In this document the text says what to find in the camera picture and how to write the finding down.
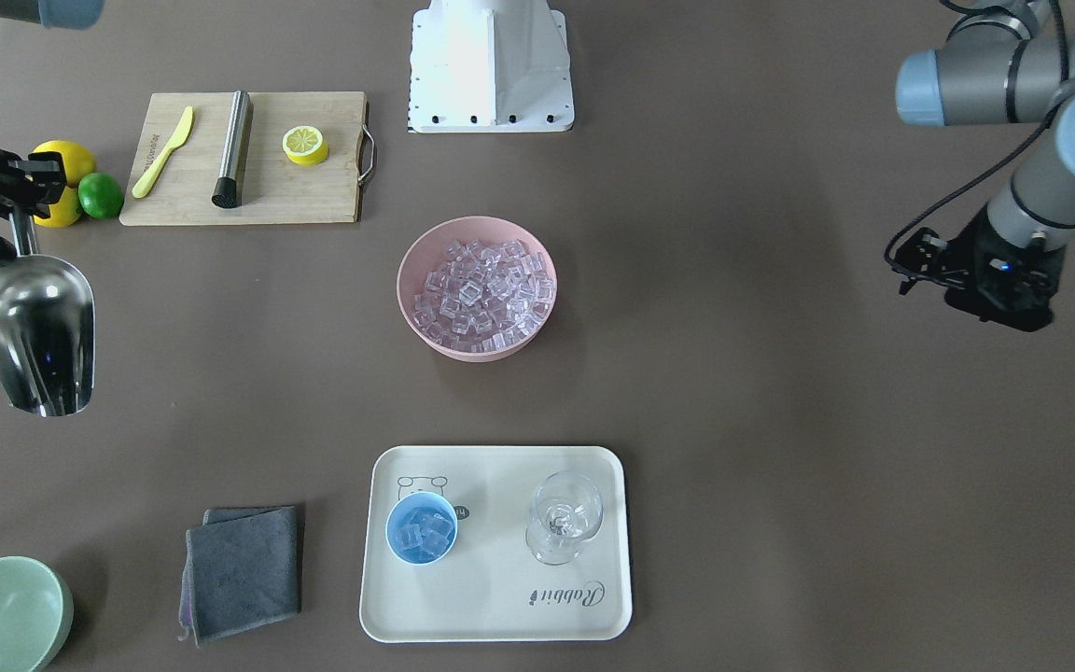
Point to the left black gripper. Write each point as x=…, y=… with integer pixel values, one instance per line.
x=973, y=248

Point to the steel ice scoop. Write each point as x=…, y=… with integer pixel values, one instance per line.
x=47, y=329

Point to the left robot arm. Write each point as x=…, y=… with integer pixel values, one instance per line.
x=1002, y=62

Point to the clear ice cubes pile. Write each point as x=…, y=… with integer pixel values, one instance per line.
x=484, y=295

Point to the blue cup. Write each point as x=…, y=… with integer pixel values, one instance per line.
x=410, y=503

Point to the ice cubes in cup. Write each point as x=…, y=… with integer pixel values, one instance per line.
x=425, y=535

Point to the lower yellow lemon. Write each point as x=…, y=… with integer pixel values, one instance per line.
x=65, y=212

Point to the yellow lemon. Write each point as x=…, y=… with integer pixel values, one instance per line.
x=77, y=160
x=65, y=212

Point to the upper yellow lemon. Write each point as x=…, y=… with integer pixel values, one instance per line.
x=77, y=160

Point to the green lime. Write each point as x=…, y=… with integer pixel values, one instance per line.
x=100, y=196

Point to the yellow plastic knife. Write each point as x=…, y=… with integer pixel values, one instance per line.
x=176, y=140

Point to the bamboo cutting board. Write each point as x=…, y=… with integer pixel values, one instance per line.
x=273, y=190

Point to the steel muddler black tip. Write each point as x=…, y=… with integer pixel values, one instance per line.
x=230, y=178

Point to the half lemon slice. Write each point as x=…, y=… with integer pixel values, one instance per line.
x=305, y=145

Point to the mint green bowl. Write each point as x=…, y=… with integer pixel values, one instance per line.
x=36, y=613

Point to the clear wine glass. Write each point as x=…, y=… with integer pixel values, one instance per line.
x=565, y=513

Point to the grey folded cloth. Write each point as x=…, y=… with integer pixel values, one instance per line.
x=242, y=571

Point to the pink bowl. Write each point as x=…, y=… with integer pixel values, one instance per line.
x=428, y=250

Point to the cream serving tray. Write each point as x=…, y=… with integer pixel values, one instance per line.
x=489, y=587

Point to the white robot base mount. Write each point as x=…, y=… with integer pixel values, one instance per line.
x=490, y=67

